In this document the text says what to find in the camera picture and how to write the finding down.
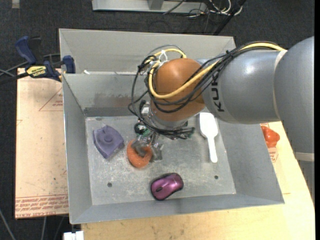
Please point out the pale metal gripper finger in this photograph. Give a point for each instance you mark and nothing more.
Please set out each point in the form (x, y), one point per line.
(140, 147)
(157, 152)

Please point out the purple wedge-shaped toy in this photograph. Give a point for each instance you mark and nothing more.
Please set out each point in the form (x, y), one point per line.
(107, 141)

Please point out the purple computer mouse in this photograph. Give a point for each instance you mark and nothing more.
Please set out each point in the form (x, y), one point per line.
(167, 186)

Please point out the grey metal bin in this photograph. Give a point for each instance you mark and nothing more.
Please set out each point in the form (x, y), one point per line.
(120, 184)

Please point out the white plastic scoop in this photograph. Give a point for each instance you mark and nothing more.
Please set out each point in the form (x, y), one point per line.
(208, 129)

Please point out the brown cardboard board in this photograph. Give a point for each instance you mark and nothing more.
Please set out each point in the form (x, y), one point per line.
(40, 146)

